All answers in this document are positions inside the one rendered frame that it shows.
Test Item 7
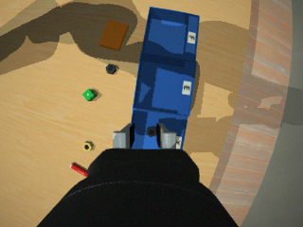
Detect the yellow hex nut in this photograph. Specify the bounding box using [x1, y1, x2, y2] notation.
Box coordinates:
[82, 142, 93, 151]

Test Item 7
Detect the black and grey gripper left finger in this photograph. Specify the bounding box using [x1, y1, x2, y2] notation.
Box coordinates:
[113, 123, 134, 148]

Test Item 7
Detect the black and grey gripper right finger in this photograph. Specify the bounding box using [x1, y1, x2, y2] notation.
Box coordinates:
[156, 123, 176, 149]

